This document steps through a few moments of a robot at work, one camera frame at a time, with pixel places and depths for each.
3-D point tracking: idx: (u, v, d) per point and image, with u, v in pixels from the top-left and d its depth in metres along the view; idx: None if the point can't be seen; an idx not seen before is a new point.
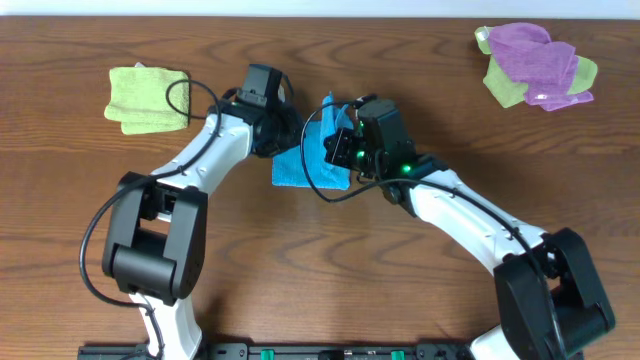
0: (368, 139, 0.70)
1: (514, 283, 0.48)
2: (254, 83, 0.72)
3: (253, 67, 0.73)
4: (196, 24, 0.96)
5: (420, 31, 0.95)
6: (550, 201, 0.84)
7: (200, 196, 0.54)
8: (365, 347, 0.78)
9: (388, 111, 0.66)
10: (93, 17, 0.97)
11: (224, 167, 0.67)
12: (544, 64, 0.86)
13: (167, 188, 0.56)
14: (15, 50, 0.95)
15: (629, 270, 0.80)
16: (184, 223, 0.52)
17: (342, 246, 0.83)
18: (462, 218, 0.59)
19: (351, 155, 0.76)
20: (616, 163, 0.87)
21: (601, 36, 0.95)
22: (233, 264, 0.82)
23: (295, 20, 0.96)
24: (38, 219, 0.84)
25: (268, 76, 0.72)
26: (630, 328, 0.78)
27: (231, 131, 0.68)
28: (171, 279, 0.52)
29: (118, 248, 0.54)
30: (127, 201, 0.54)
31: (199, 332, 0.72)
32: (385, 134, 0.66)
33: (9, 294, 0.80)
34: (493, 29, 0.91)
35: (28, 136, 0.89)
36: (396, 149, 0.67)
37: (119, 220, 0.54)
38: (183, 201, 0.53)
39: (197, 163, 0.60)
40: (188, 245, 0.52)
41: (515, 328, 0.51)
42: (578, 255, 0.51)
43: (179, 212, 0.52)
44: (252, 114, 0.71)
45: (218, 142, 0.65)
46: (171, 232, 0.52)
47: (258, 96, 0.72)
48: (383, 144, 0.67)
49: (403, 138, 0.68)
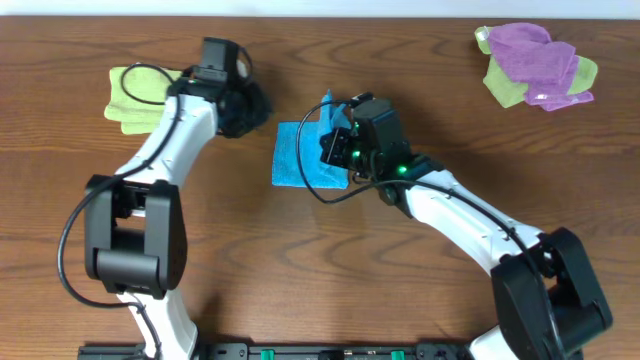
0: (364, 140, 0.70)
1: (510, 283, 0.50)
2: (210, 58, 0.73)
3: (206, 41, 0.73)
4: (196, 24, 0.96)
5: (420, 32, 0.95)
6: (550, 201, 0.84)
7: (170, 189, 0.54)
8: (365, 347, 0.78)
9: (384, 112, 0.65)
10: (94, 18, 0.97)
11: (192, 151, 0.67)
12: (544, 64, 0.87)
13: (135, 185, 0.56)
14: (15, 50, 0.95)
15: (630, 270, 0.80)
16: (159, 219, 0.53)
17: (342, 246, 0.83)
18: (458, 218, 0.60)
19: (347, 154, 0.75)
20: (616, 163, 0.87)
21: (601, 36, 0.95)
22: (233, 264, 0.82)
23: (295, 20, 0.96)
24: (38, 219, 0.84)
25: (224, 50, 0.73)
26: (631, 328, 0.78)
27: (193, 111, 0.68)
28: (157, 273, 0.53)
29: (98, 252, 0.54)
30: (98, 204, 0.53)
31: (194, 327, 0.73)
32: (379, 135, 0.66)
33: (9, 294, 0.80)
34: (493, 29, 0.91)
35: (28, 136, 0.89)
36: (391, 150, 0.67)
37: (93, 224, 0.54)
38: (153, 197, 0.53)
39: (162, 155, 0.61)
40: (167, 239, 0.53)
41: (514, 328, 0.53)
42: (574, 255, 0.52)
43: (152, 208, 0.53)
44: (213, 90, 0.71)
45: (179, 124, 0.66)
46: (147, 228, 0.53)
47: (217, 70, 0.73)
48: (379, 146, 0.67)
49: (399, 139, 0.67)
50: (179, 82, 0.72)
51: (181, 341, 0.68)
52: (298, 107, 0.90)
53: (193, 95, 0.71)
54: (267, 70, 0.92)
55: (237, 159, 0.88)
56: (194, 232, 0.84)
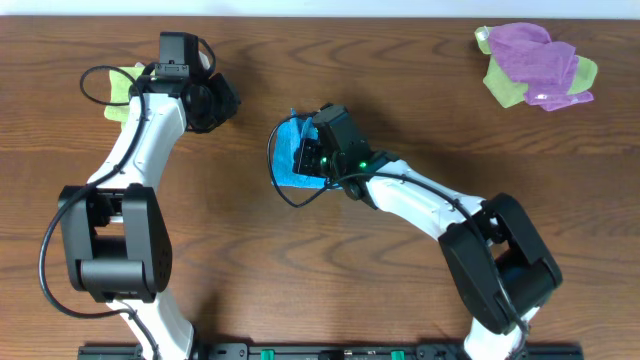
0: (325, 143, 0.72)
1: (456, 247, 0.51)
2: (171, 53, 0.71)
3: (163, 36, 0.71)
4: (195, 23, 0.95)
5: (421, 31, 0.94)
6: (549, 201, 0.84)
7: (144, 192, 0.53)
8: (365, 347, 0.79)
9: (340, 115, 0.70)
10: (93, 17, 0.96)
11: (164, 147, 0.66)
12: (545, 63, 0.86)
13: (110, 191, 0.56)
14: (15, 50, 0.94)
15: (628, 270, 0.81)
16: (137, 222, 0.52)
17: (342, 246, 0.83)
18: (411, 200, 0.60)
19: (316, 162, 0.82)
20: (617, 163, 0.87)
21: (603, 36, 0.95)
22: (233, 264, 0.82)
23: (295, 20, 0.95)
24: (39, 219, 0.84)
25: (183, 44, 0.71)
26: (629, 328, 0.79)
27: (159, 109, 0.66)
28: (144, 277, 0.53)
29: (82, 263, 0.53)
30: (75, 215, 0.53)
31: (190, 325, 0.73)
32: (338, 137, 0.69)
33: (10, 293, 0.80)
34: (493, 29, 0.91)
35: (28, 136, 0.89)
36: (350, 149, 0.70)
37: (74, 237, 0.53)
38: (128, 200, 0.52)
39: (133, 157, 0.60)
40: (147, 241, 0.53)
41: (469, 292, 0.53)
42: (514, 216, 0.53)
43: (130, 215, 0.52)
44: (177, 84, 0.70)
45: (148, 125, 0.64)
46: (128, 235, 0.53)
47: (178, 64, 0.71)
48: (338, 147, 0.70)
49: (357, 138, 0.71)
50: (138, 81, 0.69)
51: (178, 340, 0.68)
52: (298, 107, 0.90)
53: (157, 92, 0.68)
54: (267, 70, 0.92)
55: (235, 159, 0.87)
56: (194, 232, 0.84)
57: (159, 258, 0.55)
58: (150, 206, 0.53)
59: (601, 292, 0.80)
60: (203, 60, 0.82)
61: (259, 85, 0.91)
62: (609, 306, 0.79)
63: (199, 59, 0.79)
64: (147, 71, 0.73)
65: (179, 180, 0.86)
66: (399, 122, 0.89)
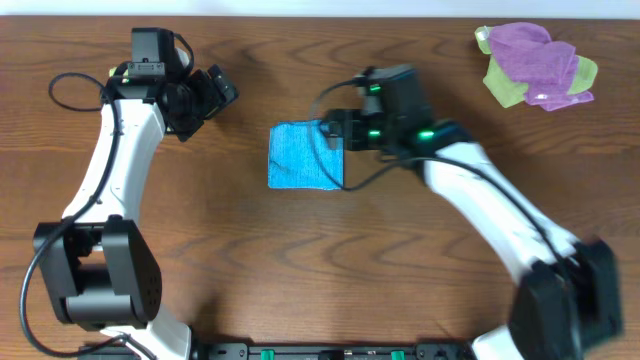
0: (385, 105, 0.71)
1: (538, 290, 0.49)
2: (144, 51, 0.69)
3: (135, 33, 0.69)
4: (196, 23, 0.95)
5: (421, 31, 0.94)
6: (548, 201, 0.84)
7: (124, 226, 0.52)
8: (365, 347, 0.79)
9: (407, 74, 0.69)
10: (93, 17, 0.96)
11: (144, 158, 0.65)
12: (545, 63, 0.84)
13: (88, 225, 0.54)
14: (14, 49, 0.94)
15: (628, 271, 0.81)
16: (120, 258, 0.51)
17: (342, 246, 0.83)
18: (490, 209, 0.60)
19: (365, 134, 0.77)
20: (616, 164, 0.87)
21: (603, 36, 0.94)
22: (233, 264, 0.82)
23: (295, 20, 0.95)
24: (39, 218, 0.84)
25: (157, 41, 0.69)
26: (630, 328, 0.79)
27: (132, 122, 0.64)
28: (133, 308, 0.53)
29: (67, 301, 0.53)
30: (54, 254, 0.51)
31: (187, 328, 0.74)
32: (401, 97, 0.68)
33: (11, 293, 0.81)
34: (493, 29, 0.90)
35: (28, 135, 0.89)
36: (412, 111, 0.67)
37: (56, 276, 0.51)
38: (109, 237, 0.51)
39: (110, 182, 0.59)
40: (133, 275, 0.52)
41: (532, 328, 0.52)
42: (603, 270, 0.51)
43: (112, 253, 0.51)
44: (152, 84, 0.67)
45: (123, 141, 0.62)
46: (112, 271, 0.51)
47: (152, 61, 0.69)
48: (399, 110, 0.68)
49: (421, 103, 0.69)
50: (110, 82, 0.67)
51: (174, 344, 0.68)
52: (298, 107, 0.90)
53: (128, 97, 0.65)
54: (267, 70, 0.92)
55: (236, 159, 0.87)
56: (194, 232, 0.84)
57: (146, 287, 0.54)
58: (132, 241, 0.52)
59: None
60: (180, 57, 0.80)
61: (258, 85, 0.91)
62: None
63: (175, 54, 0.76)
64: (119, 71, 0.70)
65: (179, 180, 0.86)
66: None
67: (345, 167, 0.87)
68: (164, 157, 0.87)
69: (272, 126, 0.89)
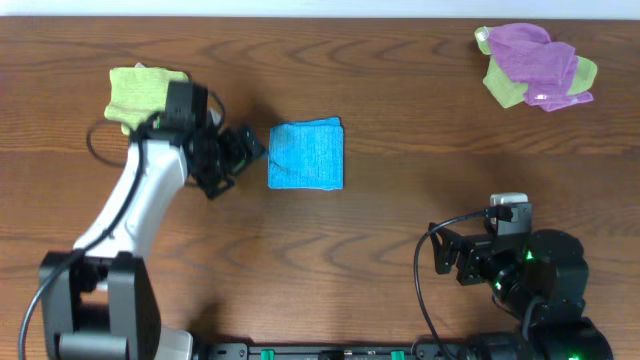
0: (535, 286, 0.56)
1: None
2: (176, 100, 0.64)
3: (171, 81, 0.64)
4: (196, 24, 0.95)
5: (421, 31, 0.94)
6: (546, 202, 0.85)
7: (133, 263, 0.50)
8: (365, 347, 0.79)
9: (568, 254, 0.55)
10: (92, 17, 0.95)
11: (161, 199, 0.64)
12: (544, 64, 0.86)
13: (97, 259, 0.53)
14: (13, 49, 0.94)
15: (626, 271, 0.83)
16: (124, 296, 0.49)
17: (343, 246, 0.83)
18: None
19: (485, 270, 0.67)
20: (616, 164, 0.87)
21: (604, 35, 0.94)
22: (233, 264, 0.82)
23: (295, 20, 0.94)
24: (39, 219, 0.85)
25: (192, 94, 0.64)
26: (626, 328, 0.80)
27: (155, 163, 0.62)
28: (127, 355, 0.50)
29: (62, 336, 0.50)
30: (58, 285, 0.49)
31: (186, 337, 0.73)
32: (559, 288, 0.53)
33: (14, 292, 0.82)
34: (493, 29, 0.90)
35: (28, 135, 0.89)
36: (560, 310, 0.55)
37: (55, 308, 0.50)
38: (116, 271, 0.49)
39: (125, 219, 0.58)
40: (134, 313, 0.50)
41: None
42: None
43: (117, 289, 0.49)
44: (180, 133, 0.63)
45: (143, 182, 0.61)
46: (113, 307, 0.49)
47: (185, 113, 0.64)
48: (546, 298, 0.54)
49: (575, 299, 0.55)
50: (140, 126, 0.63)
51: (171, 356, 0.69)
52: (298, 107, 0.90)
53: (155, 142, 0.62)
54: (267, 71, 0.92)
55: None
56: (193, 233, 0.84)
57: (144, 328, 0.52)
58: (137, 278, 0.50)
59: (597, 292, 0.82)
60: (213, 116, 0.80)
61: (258, 86, 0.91)
62: (602, 304, 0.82)
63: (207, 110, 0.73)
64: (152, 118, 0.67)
65: None
66: (399, 122, 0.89)
67: (345, 168, 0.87)
68: None
69: (273, 126, 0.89)
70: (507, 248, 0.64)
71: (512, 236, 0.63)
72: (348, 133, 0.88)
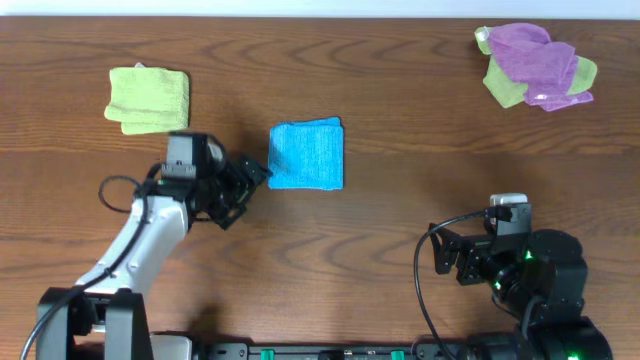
0: (537, 289, 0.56)
1: None
2: (178, 153, 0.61)
3: (171, 133, 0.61)
4: (195, 24, 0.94)
5: (421, 30, 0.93)
6: (546, 202, 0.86)
7: (133, 298, 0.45)
8: (365, 347, 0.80)
9: (568, 255, 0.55)
10: (92, 17, 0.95)
11: (164, 254, 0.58)
12: (544, 64, 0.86)
13: (96, 296, 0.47)
14: (13, 50, 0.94)
15: (626, 271, 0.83)
16: (120, 336, 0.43)
17: (343, 246, 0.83)
18: None
19: (482, 270, 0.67)
20: (616, 164, 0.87)
21: (606, 35, 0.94)
22: (233, 264, 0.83)
23: (295, 20, 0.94)
24: (40, 220, 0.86)
25: (193, 145, 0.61)
26: (625, 328, 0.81)
27: (161, 210, 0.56)
28: None
29: None
30: (54, 323, 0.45)
31: (186, 344, 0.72)
32: (559, 285, 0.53)
33: (16, 292, 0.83)
34: (493, 29, 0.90)
35: (28, 136, 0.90)
36: (563, 308, 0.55)
37: (49, 347, 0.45)
38: (113, 309, 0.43)
39: (127, 260, 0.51)
40: (130, 355, 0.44)
41: None
42: None
43: (113, 328, 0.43)
44: (183, 187, 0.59)
45: (147, 228, 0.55)
46: (107, 347, 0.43)
47: (186, 165, 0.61)
48: (546, 295, 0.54)
49: (574, 298, 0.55)
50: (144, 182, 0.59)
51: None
52: (298, 107, 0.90)
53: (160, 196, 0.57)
54: (267, 71, 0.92)
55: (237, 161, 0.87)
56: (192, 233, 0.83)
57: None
58: (137, 317, 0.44)
59: (597, 292, 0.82)
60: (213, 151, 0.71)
61: (258, 86, 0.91)
62: (600, 304, 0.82)
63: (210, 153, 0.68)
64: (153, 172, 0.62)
65: None
66: (399, 122, 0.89)
67: (345, 168, 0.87)
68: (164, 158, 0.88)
69: (273, 126, 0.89)
70: (507, 248, 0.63)
71: (510, 237, 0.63)
72: (348, 133, 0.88)
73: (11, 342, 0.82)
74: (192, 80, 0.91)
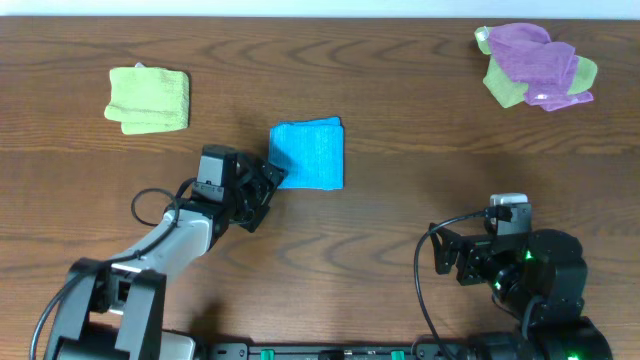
0: (538, 289, 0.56)
1: None
2: (209, 173, 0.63)
3: (203, 153, 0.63)
4: (195, 23, 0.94)
5: (422, 30, 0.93)
6: (546, 202, 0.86)
7: (158, 277, 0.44)
8: (365, 347, 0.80)
9: (568, 254, 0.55)
10: (91, 17, 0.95)
11: (189, 260, 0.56)
12: (544, 64, 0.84)
13: (121, 274, 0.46)
14: (12, 49, 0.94)
15: (626, 271, 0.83)
16: (139, 310, 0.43)
17: (343, 246, 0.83)
18: None
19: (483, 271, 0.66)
20: (616, 163, 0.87)
21: (606, 34, 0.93)
22: (233, 264, 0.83)
23: (295, 20, 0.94)
24: (39, 220, 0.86)
25: (223, 165, 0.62)
26: (626, 328, 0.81)
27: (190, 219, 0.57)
28: None
29: (62, 347, 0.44)
30: (76, 291, 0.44)
31: (188, 344, 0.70)
32: (559, 284, 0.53)
33: (16, 292, 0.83)
34: (493, 29, 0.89)
35: (27, 136, 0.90)
36: (563, 308, 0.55)
37: (67, 315, 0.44)
38: (138, 284, 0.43)
39: (156, 249, 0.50)
40: (144, 331, 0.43)
41: None
42: None
43: (134, 299, 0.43)
44: (210, 208, 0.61)
45: (176, 230, 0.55)
46: (124, 317, 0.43)
47: (215, 184, 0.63)
48: (546, 295, 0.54)
49: (573, 298, 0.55)
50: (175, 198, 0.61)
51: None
52: (298, 107, 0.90)
53: (190, 213, 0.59)
54: (267, 71, 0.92)
55: None
56: None
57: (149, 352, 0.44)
58: (158, 294, 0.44)
59: (597, 292, 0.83)
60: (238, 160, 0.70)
61: (258, 86, 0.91)
62: (600, 304, 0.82)
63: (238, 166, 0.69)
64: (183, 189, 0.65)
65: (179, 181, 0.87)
66: (399, 122, 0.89)
67: (345, 168, 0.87)
68: (164, 158, 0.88)
69: (273, 126, 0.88)
70: (507, 247, 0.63)
71: (511, 237, 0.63)
72: (348, 133, 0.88)
73: (12, 341, 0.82)
74: (192, 80, 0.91)
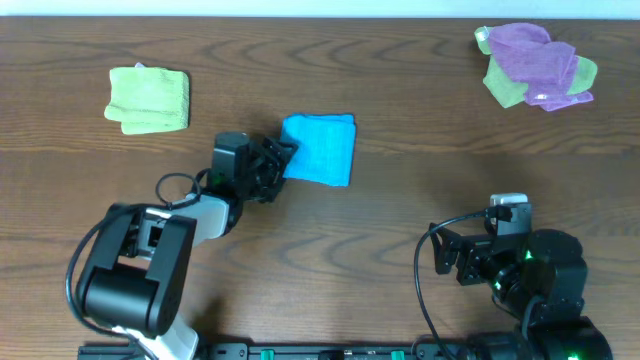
0: (535, 282, 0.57)
1: None
2: (221, 167, 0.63)
3: (216, 147, 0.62)
4: (195, 24, 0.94)
5: (422, 30, 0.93)
6: (546, 202, 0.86)
7: (189, 220, 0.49)
8: (365, 347, 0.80)
9: (568, 255, 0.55)
10: (91, 18, 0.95)
11: (210, 233, 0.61)
12: (544, 64, 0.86)
13: (154, 219, 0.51)
14: (11, 49, 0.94)
15: (626, 271, 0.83)
16: (172, 243, 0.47)
17: (343, 246, 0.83)
18: None
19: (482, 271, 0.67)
20: (615, 163, 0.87)
21: (606, 34, 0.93)
22: (233, 264, 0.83)
23: (295, 20, 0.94)
24: (37, 220, 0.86)
25: (235, 160, 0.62)
26: (625, 327, 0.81)
27: (208, 202, 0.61)
28: (149, 309, 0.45)
29: (94, 278, 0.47)
30: (113, 228, 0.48)
31: (194, 335, 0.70)
32: (559, 281, 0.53)
33: (14, 292, 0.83)
34: (493, 29, 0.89)
35: (26, 136, 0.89)
36: (564, 307, 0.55)
37: (102, 248, 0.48)
38: (173, 222, 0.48)
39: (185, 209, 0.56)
40: (172, 265, 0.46)
41: None
42: None
43: (169, 233, 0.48)
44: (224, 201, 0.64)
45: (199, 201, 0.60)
46: (158, 249, 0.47)
47: (229, 176, 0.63)
48: (546, 294, 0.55)
49: (574, 297, 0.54)
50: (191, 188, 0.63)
51: (179, 353, 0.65)
52: (298, 107, 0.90)
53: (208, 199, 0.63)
54: (267, 70, 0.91)
55: None
56: None
57: (173, 291, 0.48)
58: (189, 234, 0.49)
59: (597, 292, 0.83)
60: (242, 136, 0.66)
61: (258, 86, 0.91)
62: (600, 303, 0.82)
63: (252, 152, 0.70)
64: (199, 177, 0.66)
65: (177, 179, 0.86)
66: (399, 122, 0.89)
67: (352, 164, 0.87)
68: (164, 157, 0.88)
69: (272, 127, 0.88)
70: (507, 248, 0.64)
71: (512, 235, 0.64)
72: None
73: (10, 341, 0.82)
74: (192, 80, 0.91)
